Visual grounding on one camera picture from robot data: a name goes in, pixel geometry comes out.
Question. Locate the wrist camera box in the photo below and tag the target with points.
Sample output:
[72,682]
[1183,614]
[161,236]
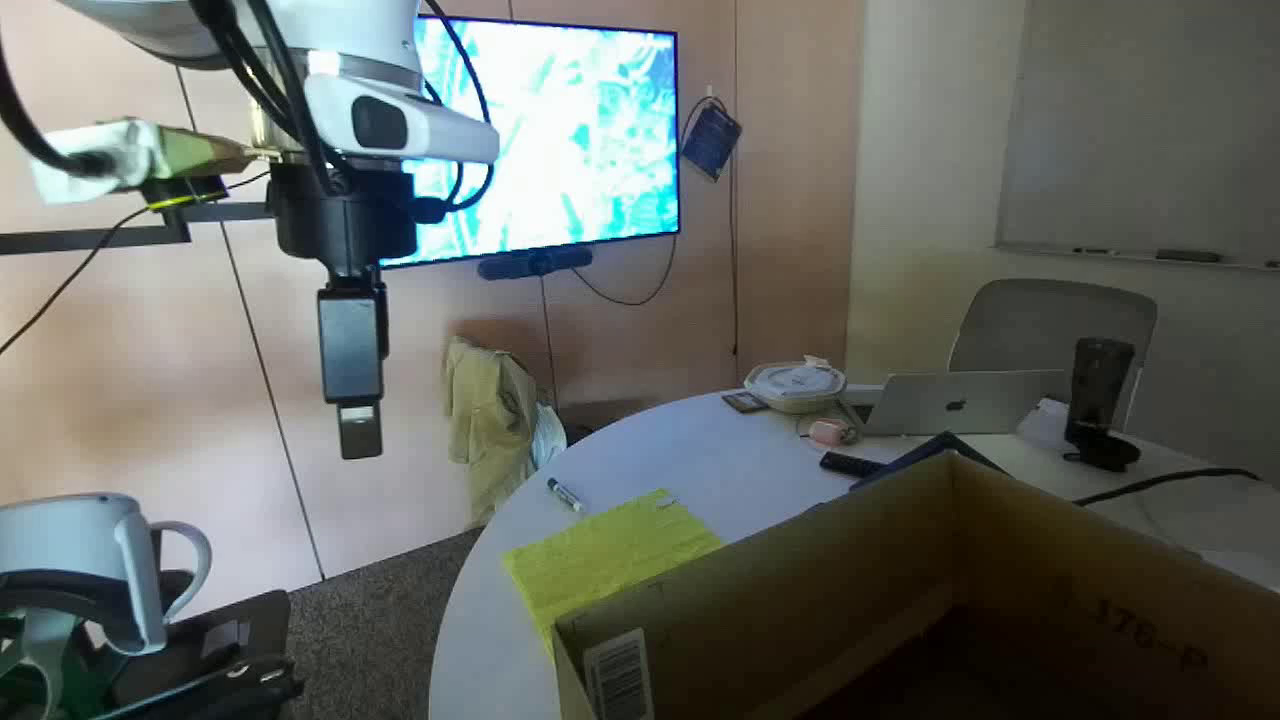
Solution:
[123,147]

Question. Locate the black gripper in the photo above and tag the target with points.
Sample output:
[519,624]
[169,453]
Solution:
[345,215]

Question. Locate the wall mounted tv screen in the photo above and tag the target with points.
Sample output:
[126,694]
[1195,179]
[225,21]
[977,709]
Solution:
[574,132]

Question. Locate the white round bowl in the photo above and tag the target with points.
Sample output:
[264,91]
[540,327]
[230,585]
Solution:
[796,384]

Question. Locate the silver laptop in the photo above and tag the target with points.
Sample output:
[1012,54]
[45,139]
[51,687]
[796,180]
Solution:
[954,400]

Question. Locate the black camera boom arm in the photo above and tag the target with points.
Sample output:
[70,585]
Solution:
[81,236]

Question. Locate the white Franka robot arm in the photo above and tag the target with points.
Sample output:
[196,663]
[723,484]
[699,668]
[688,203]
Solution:
[452,132]

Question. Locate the grey office chair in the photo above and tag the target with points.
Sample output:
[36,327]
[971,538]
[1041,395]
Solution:
[1055,323]

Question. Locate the black remote control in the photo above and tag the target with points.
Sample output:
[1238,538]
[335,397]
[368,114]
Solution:
[846,465]

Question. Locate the black equipment clutter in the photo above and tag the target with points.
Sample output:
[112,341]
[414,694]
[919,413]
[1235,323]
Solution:
[215,663]

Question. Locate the brown cardboard box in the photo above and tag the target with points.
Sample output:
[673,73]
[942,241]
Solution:
[802,600]

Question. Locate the whiteboard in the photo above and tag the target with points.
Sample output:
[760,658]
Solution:
[1144,123]

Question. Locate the pink case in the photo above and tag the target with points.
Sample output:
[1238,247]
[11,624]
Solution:
[831,429]

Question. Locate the small dark card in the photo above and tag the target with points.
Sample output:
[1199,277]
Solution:
[744,400]

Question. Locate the black tablet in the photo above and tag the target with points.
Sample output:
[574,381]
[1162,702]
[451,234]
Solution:
[920,448]

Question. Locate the black bar under tv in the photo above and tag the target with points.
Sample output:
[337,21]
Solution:
[533,262]

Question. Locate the blue wall pouch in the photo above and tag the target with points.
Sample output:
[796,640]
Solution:
[709,139]

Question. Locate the black cup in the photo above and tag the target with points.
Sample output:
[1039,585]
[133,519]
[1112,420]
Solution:
[1100,381]

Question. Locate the yellow microfibre cloth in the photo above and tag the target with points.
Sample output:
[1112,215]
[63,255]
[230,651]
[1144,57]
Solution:
[603,547]

